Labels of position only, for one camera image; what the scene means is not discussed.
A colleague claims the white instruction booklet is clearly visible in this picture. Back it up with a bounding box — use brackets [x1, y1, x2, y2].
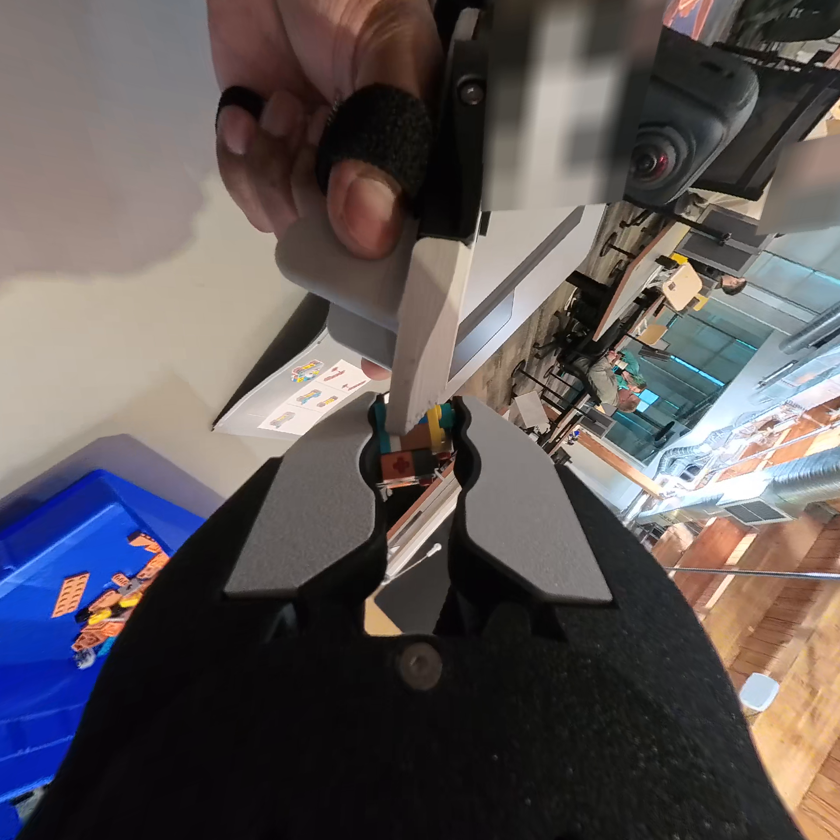
[212, 356, 380, 438]

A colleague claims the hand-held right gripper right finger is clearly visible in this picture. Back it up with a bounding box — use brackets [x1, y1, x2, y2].
[451, 395, 616, 609]

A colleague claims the colourful toy brick model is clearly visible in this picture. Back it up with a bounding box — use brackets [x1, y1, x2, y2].
[369, 402, 458, 492]

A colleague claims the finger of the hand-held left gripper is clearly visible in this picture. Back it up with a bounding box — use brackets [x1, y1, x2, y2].
[386, 233, 476, 435]

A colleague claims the grey desk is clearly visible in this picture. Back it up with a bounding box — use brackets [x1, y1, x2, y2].
[0, 0, 608, 519]

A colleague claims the blue plastic bin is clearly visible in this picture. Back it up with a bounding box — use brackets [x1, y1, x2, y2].
[0, 468, 210, 805]

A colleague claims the pile of orange toy bricks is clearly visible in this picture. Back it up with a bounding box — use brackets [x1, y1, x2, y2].
[51, 530, 173, 672]

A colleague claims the person's left hand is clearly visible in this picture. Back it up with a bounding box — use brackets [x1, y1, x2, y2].
[209, 0, 444, 260]

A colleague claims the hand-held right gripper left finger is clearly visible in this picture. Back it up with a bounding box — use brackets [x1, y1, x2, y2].
[223, 392, 389, 601]

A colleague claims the silver ventilation duct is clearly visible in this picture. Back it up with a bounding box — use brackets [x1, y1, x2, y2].
[659, 420, 840, 503]

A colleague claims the beige chair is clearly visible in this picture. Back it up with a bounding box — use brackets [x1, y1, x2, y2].
[660, 261, 710, 314]

